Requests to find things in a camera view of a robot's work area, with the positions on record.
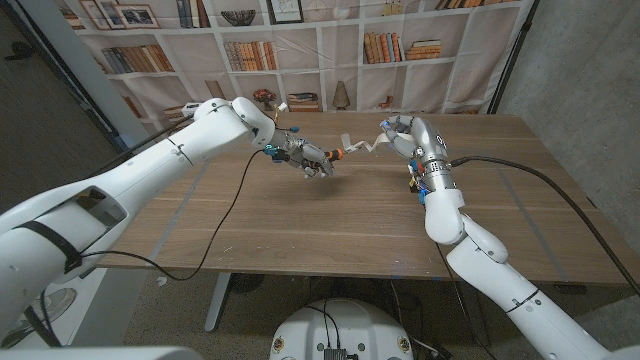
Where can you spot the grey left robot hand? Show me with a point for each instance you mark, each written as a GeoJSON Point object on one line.
{"type": "Point", "coordinates": [307, 155]}

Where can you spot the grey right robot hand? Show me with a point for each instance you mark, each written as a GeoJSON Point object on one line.
{"type": "Point", "coordinates": [425, 142]}

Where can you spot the black orange screwdriver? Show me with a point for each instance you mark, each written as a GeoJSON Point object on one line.
{"type": "Point", "coordinates": [334, 154]}

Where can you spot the white masking tape roll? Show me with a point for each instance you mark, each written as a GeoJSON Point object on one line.
{"type": "Point", "coordinates": [365, 145]}

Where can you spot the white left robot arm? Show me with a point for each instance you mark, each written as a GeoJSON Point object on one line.
{"type": "Point", "coordinates": [125, 185]}

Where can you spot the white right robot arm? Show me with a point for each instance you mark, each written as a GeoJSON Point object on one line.
{"type": "Point", "coordinates": [490, 270]}

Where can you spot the printed bookshelf backdrop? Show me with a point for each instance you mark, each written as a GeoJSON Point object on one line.
{"type": "Point", "coordinates": [340, 55]}

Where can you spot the black backdrop stand pole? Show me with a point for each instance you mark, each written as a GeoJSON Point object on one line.
{"type": "Point", "coordinates": [510, 60]}

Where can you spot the white power strip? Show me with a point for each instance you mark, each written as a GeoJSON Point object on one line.
{"type": "Point", "coordinates": [190, 106]}

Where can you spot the white table leg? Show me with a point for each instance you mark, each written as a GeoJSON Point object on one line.
{"type": "Point", "coordinates": [217, 300]}

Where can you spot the white robot torso base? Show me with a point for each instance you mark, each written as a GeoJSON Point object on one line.
{"type": "Point", "coordinates": [340, 330]}

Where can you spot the grey table leg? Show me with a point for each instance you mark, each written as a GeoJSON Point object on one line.
{"type": "Point", "coordinates": [475, 315]}

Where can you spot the grey sneaker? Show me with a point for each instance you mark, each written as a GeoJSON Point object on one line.
{"type": "Point", "coordinates": [50, 305]}

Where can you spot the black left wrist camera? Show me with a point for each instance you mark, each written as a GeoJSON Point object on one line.
{"type": "Point", "coordinates": [279, 154]}

